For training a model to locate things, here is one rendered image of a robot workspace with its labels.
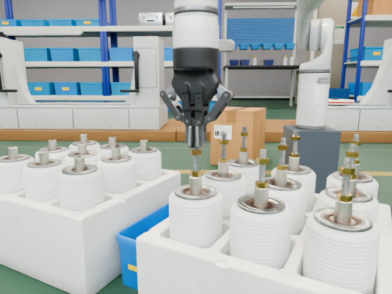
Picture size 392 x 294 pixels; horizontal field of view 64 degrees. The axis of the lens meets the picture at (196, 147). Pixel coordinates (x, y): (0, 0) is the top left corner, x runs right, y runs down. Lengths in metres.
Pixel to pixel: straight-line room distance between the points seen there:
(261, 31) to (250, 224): 6.19
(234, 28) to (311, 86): 5.55
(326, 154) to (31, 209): 0.81
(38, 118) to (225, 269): 2.47
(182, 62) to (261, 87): 8.46
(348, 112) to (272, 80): 6.39
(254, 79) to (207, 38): 8.42
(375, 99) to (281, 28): 3.97
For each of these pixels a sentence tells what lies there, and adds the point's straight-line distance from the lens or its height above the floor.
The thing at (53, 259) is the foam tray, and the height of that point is 0.07.
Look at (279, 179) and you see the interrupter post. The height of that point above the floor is 0.26.
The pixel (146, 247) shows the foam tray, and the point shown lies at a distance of 0.56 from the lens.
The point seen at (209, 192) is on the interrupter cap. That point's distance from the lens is 0.56.
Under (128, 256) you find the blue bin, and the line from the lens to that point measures 0.73.
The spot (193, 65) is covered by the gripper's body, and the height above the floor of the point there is 0.47.
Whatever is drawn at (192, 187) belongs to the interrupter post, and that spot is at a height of 0.26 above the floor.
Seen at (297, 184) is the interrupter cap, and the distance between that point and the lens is 0.63.
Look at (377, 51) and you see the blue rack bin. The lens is 5.76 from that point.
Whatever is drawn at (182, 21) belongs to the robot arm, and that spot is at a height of 0.53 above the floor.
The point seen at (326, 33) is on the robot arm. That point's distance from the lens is 1.03.
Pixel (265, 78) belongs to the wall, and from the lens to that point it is 8.95.
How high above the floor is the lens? 0.44
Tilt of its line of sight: 11 degrees down
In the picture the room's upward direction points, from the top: straight up
